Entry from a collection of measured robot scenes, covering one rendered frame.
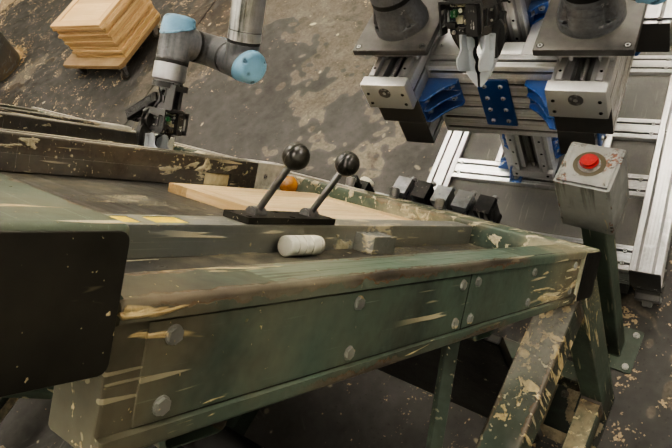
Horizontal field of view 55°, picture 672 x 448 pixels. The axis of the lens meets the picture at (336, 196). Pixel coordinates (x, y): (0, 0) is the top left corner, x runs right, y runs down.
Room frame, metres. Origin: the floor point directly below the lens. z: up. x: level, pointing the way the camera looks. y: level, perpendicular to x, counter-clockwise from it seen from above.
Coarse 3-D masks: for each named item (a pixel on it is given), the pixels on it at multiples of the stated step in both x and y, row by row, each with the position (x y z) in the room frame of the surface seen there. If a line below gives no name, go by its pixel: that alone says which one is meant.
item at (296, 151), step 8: (288, 144) 0.65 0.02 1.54; (296, 144) 0.65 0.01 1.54; (288, 152) 0.64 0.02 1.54; (296, 152) 0.63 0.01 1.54; (304, 152) 0.63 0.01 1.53; (288, 160) 0.63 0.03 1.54; (296, 160) 0.63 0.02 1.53; (304, 160) 0.63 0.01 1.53; (288, 168) 0.64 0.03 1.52; (296, 168) 0.63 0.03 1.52; (280, 176) 0.64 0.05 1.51; (272, 184) 0.65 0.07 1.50; (280, 184) 0.64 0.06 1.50; (272, 192) 0.64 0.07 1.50; (264, 200) 0.64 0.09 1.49; (248, 208) 0.65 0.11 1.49; (256, 208) 0.64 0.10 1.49; (264, 208) 0.65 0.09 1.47
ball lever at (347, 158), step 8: (344, 152) 0.69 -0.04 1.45; (352, 152) 0.69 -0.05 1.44; (336, 160) 0.69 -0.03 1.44; (344, 160) 0.67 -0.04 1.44; (352, 160) 0.67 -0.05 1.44; (336, 168) 0.68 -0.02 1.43; (344, 168) 0.67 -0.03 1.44; (352, 168) 0.67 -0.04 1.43; (336, 176) 0.68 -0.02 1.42; (328, 184) 0.68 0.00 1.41; (328, 192) 0.68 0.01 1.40; (320, 200) 0.68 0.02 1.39; (304, 208) 0.69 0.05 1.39; (312, 208) 0.68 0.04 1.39; (312, 216) 0.67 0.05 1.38
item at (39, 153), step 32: (0, 128) 1.11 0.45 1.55; (0, 160) 1.04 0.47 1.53; (32, 160) 1.06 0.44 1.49; (64, 160) 1.08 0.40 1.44; (96, 160) 1.11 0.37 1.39; (128, 160) 1.14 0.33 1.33; (160, 160) 1.16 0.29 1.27; (192, 160) 1.20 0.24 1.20; (224, 160) 1.23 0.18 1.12; (256, 160) 1.33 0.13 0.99
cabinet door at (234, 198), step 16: (176, 192) 1.02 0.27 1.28; (192, 192) 0.99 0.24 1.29; (208, 192) 0.98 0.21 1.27; (224, 192) 1.03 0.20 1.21; (240, 192) 1.05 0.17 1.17; (256, 192) 1.07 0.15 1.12; (288, 192) 1.15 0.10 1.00; (304, 192) 1.19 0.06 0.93; (224, 208) 0.91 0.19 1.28; (240, 208) 0.88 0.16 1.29; (272, 208) 0.90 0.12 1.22; (288, 208) 0.92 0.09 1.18; (320, 208) 0.97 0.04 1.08; (336, 208) 1.00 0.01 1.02; (352, 208) 1.03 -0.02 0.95; (368, 208) 1.05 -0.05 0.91
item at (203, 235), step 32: (128, 224) 0.55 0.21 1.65; (160, 224) 0.56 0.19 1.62; (192, 224) 0.58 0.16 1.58; (224, 224) 0.60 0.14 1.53; (256, 224) 0.62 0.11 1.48; (352, 224) 0.70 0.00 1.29; (384, 224) 0.73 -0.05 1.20; (416, 224) 0.77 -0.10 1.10; (448, 224) 0.82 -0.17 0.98; (128, 256) 0.53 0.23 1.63; (160, 256) 0.55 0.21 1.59
